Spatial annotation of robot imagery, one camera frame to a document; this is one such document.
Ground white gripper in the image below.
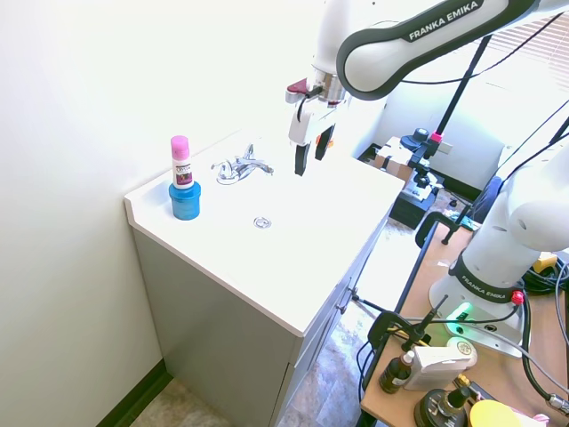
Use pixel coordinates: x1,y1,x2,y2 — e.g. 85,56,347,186
287,100,346,178

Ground cardboard box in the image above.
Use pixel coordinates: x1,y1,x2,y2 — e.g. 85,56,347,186
373,135,423,181

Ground white sink vanity cabinet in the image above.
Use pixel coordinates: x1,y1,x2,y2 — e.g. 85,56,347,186
124,127,406,427

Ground black tripod head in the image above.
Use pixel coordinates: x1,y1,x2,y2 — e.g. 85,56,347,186
400,127,454,197

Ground black box on floor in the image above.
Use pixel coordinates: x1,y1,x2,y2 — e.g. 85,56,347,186
389,186,433,230

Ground pink capped white bottle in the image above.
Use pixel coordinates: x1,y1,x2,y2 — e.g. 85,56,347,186
170,135,193,186

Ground blue plastic jar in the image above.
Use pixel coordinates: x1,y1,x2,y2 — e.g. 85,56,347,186
168,181,203,222

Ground black C-clamp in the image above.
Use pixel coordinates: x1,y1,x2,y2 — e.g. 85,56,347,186
414,212,477,248
367,294,449,352

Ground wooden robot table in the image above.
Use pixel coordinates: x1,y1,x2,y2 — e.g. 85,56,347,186
358,219,569,427

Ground blue cloth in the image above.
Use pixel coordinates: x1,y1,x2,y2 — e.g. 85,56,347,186
472,174,504,226

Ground dark brown dropper bottle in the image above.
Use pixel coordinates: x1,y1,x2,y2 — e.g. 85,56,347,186
378,350,415,395

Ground window blinds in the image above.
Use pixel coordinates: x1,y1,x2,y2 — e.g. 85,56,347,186
470,0,569,94

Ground black round container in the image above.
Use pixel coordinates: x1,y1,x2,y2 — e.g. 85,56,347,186
413,385,473,427

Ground yellow round lid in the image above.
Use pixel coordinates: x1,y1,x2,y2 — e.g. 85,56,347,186
469,399,512,427

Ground red wrist camera mount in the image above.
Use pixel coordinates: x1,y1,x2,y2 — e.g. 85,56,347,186
284,77,323,104

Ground black camera stand pole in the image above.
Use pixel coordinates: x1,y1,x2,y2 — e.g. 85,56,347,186
429,35,493,143

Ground black cable bundle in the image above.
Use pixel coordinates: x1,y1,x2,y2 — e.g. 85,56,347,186
519,253,569,295

